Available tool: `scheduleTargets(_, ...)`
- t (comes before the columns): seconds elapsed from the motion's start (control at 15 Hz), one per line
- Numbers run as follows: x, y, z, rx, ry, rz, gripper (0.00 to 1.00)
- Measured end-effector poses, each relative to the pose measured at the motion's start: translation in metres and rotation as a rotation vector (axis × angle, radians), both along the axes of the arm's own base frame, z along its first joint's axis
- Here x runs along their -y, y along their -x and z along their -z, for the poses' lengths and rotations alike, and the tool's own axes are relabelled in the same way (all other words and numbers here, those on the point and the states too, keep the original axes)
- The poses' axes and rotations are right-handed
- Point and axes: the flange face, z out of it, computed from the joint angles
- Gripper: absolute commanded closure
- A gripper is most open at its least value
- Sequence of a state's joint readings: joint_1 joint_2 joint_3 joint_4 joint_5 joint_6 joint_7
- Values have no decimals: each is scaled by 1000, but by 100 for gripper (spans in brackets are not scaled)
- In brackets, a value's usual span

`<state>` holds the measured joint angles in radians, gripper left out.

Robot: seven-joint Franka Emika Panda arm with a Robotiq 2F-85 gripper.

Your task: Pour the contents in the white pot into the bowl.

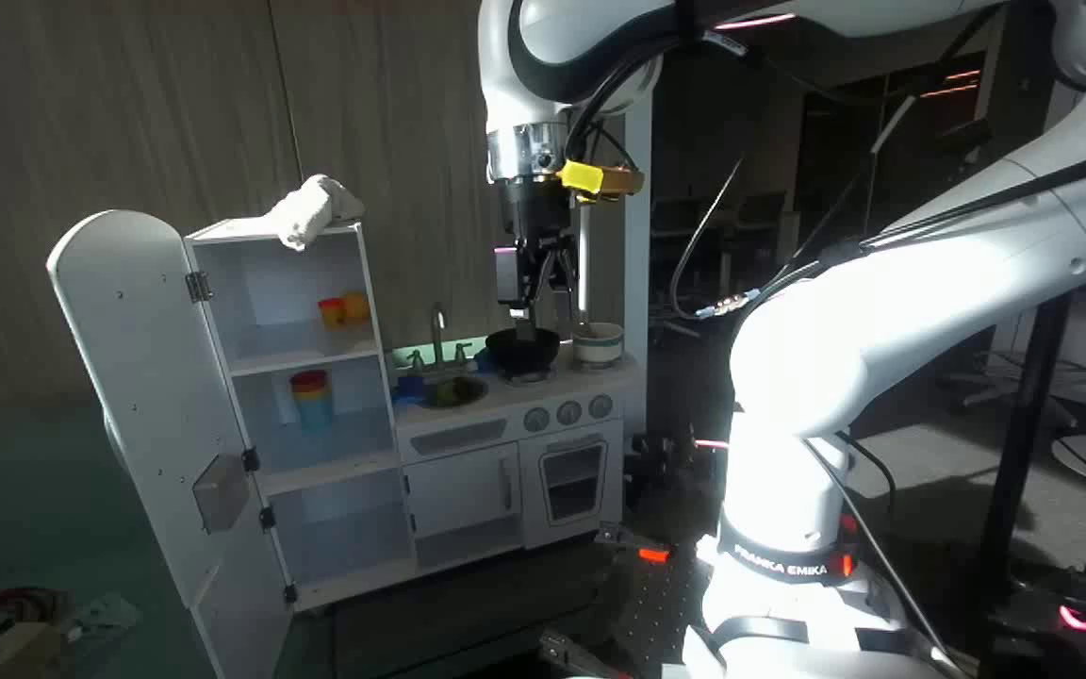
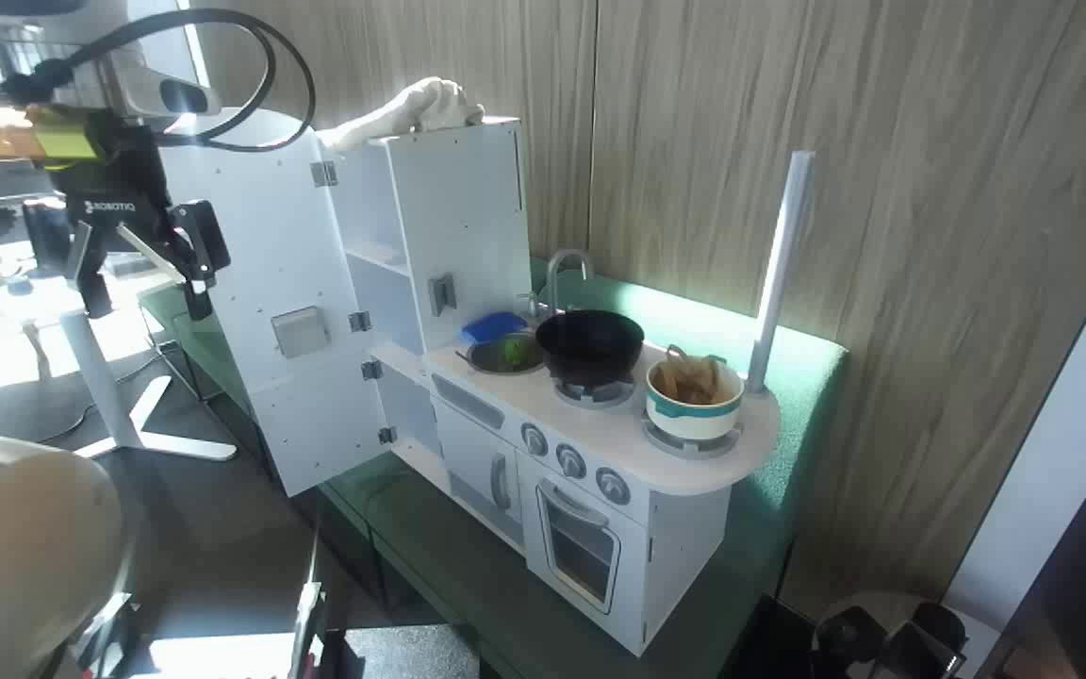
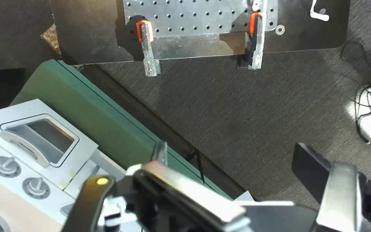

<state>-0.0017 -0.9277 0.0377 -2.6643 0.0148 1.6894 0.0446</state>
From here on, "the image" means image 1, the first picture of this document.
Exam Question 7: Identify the white crumpled cloth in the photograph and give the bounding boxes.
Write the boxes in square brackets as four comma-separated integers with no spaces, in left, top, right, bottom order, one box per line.
[267,174,362,251]

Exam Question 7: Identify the black bowl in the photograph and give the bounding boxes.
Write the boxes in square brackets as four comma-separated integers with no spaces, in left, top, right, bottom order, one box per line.
[485,326,557,376]

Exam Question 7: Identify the black stand pole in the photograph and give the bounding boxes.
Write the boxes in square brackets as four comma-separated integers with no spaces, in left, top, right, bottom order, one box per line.
[973,294,1071,619]

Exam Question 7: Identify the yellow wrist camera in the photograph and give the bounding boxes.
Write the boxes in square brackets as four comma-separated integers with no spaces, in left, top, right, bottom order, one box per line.
[557,157,636,196]

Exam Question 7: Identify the stacked colourful cups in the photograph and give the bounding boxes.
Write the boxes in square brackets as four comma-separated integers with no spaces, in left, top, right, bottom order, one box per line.
[292,370,333,426]

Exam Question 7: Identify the white pot with teal rim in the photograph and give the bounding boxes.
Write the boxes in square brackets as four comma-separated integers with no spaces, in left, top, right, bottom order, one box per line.
[573,320,627,364]

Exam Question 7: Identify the toy silver faucet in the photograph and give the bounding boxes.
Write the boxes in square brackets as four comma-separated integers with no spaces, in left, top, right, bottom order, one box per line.
[430,306,449,364]

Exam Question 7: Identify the white toy fridge door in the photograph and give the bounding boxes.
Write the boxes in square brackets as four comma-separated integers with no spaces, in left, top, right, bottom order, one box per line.
[47,207,292,679]

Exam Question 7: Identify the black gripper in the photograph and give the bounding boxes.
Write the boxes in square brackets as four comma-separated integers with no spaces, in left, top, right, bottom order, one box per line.
[495,178,576,325]

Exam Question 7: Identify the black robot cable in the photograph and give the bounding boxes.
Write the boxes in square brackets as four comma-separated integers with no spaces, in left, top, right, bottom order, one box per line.
[668,85,924,325]

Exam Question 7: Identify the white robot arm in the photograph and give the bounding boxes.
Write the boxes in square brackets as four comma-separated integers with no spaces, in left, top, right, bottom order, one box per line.
[477,0,1086,679]

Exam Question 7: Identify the orange and yellow cups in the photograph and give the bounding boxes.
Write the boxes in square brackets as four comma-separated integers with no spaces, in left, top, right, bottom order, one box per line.
[317,290,369,326]

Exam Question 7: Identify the white toy kitchen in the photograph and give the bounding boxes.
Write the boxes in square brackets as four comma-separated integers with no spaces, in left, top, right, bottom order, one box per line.
[180,71,655,614]

